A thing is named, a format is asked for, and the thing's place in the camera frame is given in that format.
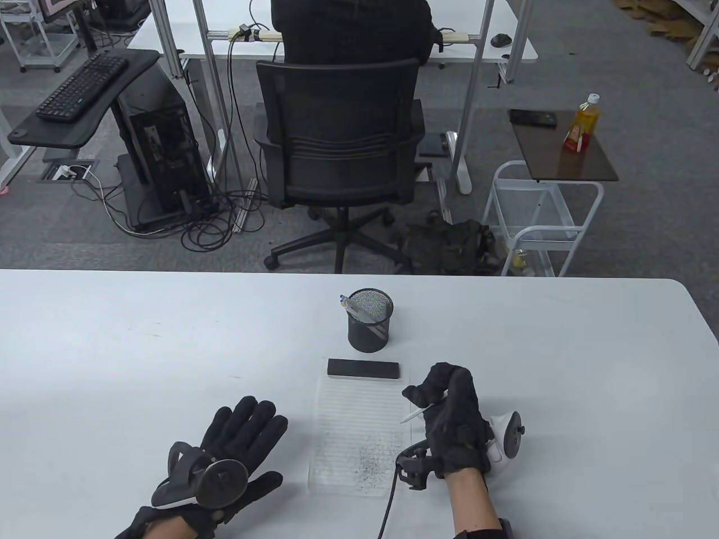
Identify person's left hand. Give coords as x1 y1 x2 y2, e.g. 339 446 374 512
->
115 395 289 539

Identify person's right hand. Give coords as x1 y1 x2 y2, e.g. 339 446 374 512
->
402 362 496 479

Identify person's right forearm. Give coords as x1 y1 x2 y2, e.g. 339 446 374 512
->
447 469 503 539

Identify person's left forearm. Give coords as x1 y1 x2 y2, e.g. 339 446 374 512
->
147 514 196 539

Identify black mesh pencil holder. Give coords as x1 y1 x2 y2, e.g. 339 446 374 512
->
347 289 394 354

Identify black and white hand controller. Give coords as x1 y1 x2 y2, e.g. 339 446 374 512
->
484 411 527 479
151 441 249 510

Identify lined paper sheet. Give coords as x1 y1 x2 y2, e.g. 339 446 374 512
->
307 371 415 499

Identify black rectangular block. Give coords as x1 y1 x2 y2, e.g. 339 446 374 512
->
327 358 403 381

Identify black wrist band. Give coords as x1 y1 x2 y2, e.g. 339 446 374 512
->
453 517 515 539

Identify dark backpack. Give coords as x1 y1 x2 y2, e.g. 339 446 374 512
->
392 209 502 276

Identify brown side table top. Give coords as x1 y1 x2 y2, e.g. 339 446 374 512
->
508 108 620 184

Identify black computer tower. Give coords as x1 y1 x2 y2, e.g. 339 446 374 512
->
110 73 213 228

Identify black office chair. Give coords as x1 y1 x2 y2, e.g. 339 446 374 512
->
251 56 427 275

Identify floor outlet box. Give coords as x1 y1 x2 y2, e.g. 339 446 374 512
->
38 159 100 184

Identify black phone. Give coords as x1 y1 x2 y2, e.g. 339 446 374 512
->
508 109 559 128

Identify yellow drink bottle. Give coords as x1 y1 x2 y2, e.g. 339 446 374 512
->
563 93 601 153

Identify black keyboard tray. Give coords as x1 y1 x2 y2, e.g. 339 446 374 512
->
7 48 162 150

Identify black keyboard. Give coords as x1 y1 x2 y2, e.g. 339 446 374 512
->
35 52 130 124

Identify beige wooden strip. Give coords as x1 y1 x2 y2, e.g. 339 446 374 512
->
227 28 468 44

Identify white desk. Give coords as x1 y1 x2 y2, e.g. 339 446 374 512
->
126 0 540 63

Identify white metal rack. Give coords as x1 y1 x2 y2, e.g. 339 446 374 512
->
0 0 80 74

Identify brown cardboard pieces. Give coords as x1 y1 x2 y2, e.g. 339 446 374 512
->
611 0 706 41

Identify black monitor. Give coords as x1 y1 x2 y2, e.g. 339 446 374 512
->
37 0 90 24

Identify black braided cable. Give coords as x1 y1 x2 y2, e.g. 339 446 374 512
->
376 463 405 539

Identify tangled black floor cables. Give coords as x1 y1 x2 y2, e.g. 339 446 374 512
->
70 168 281 252

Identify white wire cart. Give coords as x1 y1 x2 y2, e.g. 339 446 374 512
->
482 160 606 277

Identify aluminium frame post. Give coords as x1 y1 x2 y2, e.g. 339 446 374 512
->
148 0 187 80
504 0 535 85
192 0 249 194
444 0 496 195

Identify white shelf frame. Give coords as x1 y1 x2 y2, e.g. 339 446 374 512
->
686 0 719 72

